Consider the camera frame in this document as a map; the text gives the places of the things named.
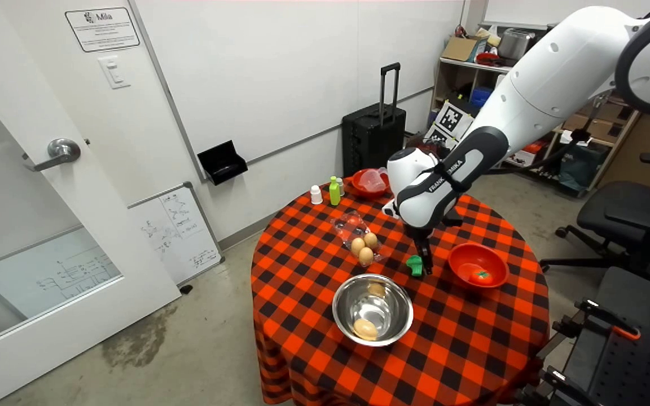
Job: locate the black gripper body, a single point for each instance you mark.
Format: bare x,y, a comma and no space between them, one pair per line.
421,236

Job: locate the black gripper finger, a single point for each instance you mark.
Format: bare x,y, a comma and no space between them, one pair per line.
418,253
427,258

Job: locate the green plastic broccoli toy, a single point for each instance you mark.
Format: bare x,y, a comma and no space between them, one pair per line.
416,268

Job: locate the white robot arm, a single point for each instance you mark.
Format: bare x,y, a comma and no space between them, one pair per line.
591,50

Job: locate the orange plastic bowl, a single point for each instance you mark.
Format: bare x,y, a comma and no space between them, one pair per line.
479,268

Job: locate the red bowl with plastic wrap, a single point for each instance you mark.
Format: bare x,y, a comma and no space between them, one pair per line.
368,184

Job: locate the stainless steel mixing bowl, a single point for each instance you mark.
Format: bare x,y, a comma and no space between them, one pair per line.
370,309

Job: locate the clear plastic egg carton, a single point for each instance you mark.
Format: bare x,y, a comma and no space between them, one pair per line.
357,238

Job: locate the red black plaid tablecloth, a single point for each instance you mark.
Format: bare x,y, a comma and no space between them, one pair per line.
465,346

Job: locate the green plastic bottle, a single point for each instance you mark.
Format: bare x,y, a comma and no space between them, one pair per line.
335,191

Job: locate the small white bottle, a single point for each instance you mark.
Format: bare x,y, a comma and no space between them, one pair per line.
317,194

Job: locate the black rolling suitcase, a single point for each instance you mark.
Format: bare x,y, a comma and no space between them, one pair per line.
370,134

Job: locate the calibration marker board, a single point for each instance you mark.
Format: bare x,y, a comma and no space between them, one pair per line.
448,127

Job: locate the black office chair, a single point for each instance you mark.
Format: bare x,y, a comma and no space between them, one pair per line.
614,225

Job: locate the small leaning whiteboard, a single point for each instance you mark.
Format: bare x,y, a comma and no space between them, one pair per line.
179,233

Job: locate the white door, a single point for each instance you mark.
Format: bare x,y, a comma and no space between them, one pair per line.
73,264

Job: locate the door sign paper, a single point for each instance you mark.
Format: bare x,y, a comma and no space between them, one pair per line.
99,30

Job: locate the black wall tray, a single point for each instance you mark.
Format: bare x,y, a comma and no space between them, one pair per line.
221,163

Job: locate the black cart with orange handle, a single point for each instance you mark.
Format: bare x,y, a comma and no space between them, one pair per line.
609,358

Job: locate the silver door lever handle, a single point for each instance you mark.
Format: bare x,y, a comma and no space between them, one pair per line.
60,152

